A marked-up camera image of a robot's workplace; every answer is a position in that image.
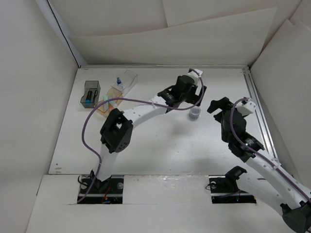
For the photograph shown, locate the blue black highlighter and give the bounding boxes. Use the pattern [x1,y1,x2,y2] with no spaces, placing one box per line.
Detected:
[85,90,93,103]

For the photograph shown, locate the orange plastic container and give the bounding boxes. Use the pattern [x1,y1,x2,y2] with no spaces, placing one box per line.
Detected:
[95,87,123,117]

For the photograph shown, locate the aluminium rail right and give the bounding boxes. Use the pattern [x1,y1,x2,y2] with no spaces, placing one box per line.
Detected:
[242,66,279,162]

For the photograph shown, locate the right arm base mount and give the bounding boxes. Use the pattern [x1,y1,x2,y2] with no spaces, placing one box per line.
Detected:
[205,166,257,204]

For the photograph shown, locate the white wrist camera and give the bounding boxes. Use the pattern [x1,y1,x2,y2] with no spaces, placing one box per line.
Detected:
[236,98,257,117]
[187,68,203,85]

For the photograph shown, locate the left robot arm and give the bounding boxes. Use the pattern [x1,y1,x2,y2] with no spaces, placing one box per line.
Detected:
[91,69,207,193]

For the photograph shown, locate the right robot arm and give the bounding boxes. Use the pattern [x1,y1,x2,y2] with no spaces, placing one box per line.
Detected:
[207,97,311,233]

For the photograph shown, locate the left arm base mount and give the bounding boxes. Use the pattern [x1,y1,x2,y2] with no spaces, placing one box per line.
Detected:
[77,171,124,204]

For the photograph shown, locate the aluminium rail back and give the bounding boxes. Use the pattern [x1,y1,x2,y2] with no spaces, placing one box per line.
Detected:
[80,64,249,69]

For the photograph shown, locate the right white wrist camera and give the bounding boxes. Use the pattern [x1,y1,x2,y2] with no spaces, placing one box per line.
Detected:
[236,98,257,117]

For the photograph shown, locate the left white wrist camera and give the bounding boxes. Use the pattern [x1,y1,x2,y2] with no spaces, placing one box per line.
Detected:
[187,68,203,85]

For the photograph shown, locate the green clear highlighter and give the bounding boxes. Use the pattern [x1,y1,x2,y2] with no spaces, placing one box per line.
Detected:
[103,95,109,111]

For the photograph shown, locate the clear plastic container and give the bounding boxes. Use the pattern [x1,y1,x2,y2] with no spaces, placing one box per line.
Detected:
[112,70,138,97]

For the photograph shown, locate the clear cup purple contents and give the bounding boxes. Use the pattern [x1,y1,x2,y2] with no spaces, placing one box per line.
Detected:
[189,107,201,120]

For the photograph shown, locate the dark grey plastic container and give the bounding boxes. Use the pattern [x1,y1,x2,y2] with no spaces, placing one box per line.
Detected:
[80,81,101,109]

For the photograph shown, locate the aluminium rail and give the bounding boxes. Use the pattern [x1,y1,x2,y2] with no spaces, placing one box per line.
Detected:
[80,64,249,69]
[242,66,279,162]

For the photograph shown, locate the purple black highlighter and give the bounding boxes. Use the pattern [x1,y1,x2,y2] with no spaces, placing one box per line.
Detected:
[86,90,98,102]

